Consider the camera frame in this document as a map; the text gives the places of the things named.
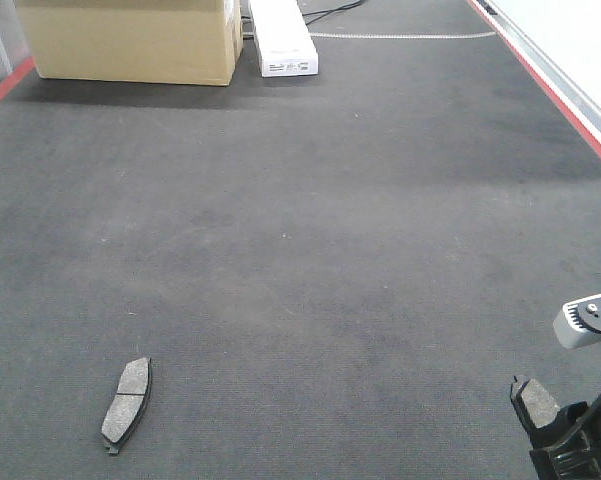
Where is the white conveyor side rail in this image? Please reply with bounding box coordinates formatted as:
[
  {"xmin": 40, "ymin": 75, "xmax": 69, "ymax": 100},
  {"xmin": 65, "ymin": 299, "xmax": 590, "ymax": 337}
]
[{"xmin": 469, "ymin": 1, "xmax": 601, "ymax": 159}]

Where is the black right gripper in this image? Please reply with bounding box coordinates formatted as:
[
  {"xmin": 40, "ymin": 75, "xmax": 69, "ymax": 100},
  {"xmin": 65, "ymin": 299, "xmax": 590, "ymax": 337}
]
[{"xmin": 528, "ymin": 393, "xmax": 601, "ymax": 479}]

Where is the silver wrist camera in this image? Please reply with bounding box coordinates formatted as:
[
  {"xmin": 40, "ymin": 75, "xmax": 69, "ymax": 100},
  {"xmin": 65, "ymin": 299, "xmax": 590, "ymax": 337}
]
[{"xmin": 553, "ymin": 293, "xmax": 601, "ymax": 349}]

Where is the cardboard box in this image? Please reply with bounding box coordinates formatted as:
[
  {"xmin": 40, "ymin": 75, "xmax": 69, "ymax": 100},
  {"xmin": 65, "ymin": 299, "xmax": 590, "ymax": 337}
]
[{"xmin": 15, "ymin": 1, "xmax": 243, "ymax": 86}]

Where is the long white box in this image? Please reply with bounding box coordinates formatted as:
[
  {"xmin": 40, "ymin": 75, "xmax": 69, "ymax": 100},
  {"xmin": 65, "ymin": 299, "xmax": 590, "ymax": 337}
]
[{"xmin": 248, "ymin": 0, "xmax": 319, "ymax": 78}]

